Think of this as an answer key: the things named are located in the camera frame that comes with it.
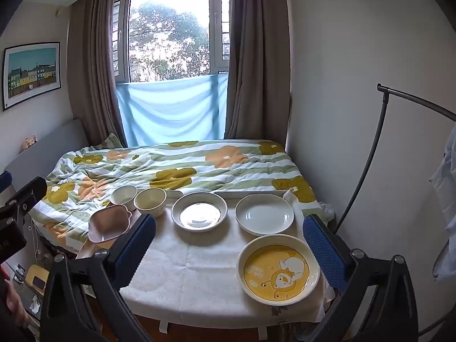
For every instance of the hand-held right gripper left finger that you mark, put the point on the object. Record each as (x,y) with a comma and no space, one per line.
(137,244)

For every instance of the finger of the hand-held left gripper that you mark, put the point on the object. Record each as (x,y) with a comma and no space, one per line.
(5,182)
(30,192)

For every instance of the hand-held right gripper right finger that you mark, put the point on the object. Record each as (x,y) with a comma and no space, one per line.
(324,253)

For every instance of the pink square bowl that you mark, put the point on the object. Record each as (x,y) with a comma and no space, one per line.
(108,224)

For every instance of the person's left hand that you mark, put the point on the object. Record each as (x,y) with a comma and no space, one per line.
(10,301)

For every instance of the cream small bowl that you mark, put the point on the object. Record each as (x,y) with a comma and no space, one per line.
(123,196)
(149,201)

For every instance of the yellow cartoon plate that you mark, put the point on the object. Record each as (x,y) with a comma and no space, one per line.
(278,270)

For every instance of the grey headboard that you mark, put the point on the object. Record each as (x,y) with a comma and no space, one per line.
(50,146)

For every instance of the yellow box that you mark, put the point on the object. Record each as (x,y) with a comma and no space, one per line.
(38,276)

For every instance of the white tablecloth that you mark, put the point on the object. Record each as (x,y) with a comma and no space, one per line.
(192,270)

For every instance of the white packet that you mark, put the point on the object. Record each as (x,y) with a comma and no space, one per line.
(291,196)

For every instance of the cream deep plate grey rim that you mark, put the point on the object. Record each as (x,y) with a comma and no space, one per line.
(199,213)

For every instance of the white plate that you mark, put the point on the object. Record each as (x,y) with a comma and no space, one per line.
(265,215)

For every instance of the floral striped blanket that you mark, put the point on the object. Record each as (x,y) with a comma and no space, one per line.
(185,171)

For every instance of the floral pillow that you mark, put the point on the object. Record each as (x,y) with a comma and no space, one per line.
(110,141)

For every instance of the black clothes rack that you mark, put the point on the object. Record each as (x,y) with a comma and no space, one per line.
(372,156)

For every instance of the framed picture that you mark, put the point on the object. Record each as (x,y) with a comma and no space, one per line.
(32,73)

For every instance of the brown curtain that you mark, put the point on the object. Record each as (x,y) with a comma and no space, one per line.
(92,71)
(256,60)

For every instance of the light blue cloth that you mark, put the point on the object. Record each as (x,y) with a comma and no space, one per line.
(171,110)

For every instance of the window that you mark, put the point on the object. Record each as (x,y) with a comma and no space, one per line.
(167,35)

